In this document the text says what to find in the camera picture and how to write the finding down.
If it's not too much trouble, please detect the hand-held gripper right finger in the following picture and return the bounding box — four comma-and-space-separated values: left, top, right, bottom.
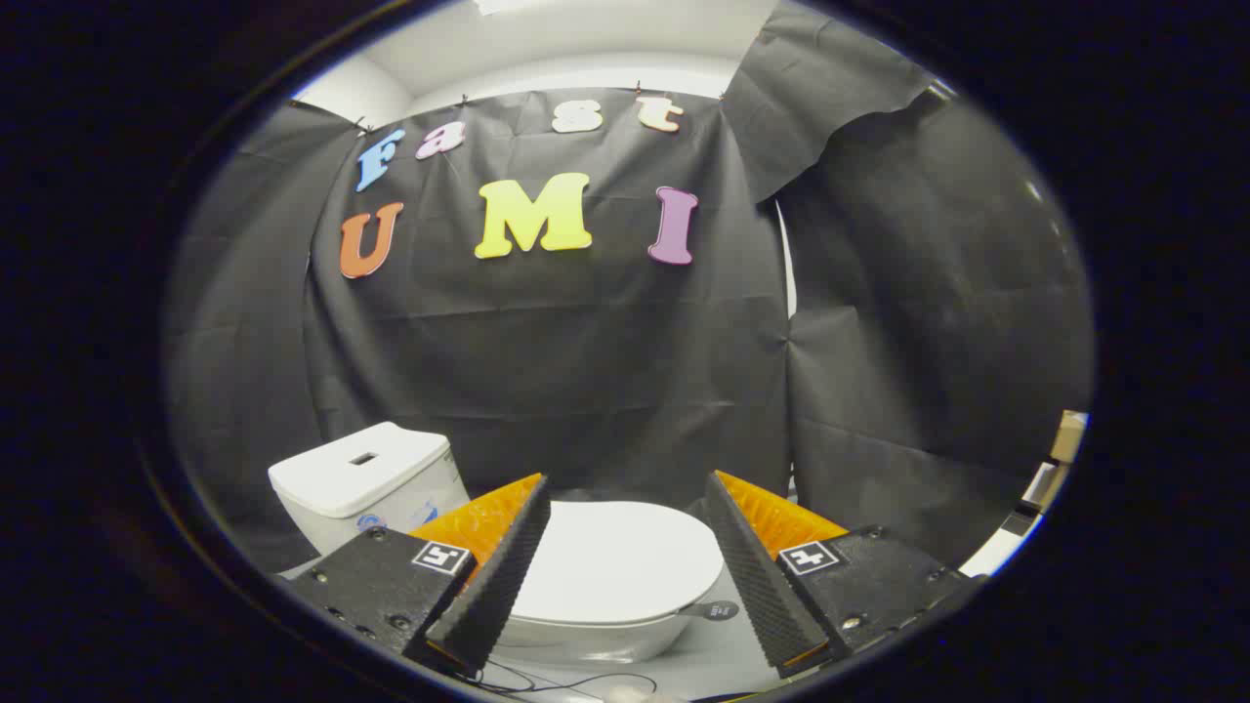
705, 471, 982, 680

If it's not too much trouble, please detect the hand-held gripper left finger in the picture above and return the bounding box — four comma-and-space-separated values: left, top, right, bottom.
283, 474, 553, 677

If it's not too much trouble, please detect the white toilet lid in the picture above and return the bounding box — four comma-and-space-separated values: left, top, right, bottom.
508, 501, 726, 626

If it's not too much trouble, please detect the white toilet bowl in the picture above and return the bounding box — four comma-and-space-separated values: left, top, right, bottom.
493, 586, 729, 665

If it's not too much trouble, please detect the white toilet tank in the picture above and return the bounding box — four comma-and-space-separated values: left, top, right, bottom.
269, 422, 472, 558

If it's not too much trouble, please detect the black backdrop cloth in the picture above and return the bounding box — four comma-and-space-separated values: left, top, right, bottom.
161, 0, 1095, 577

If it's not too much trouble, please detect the white shelf board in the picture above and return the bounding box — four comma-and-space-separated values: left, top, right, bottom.
962, 513, 1044, 577

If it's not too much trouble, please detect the cardboard box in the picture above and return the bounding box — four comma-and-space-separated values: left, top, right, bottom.
1050, 410, 1088, 465

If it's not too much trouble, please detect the thin black cable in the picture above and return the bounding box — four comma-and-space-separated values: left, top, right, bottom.
469, 659, 660, 696

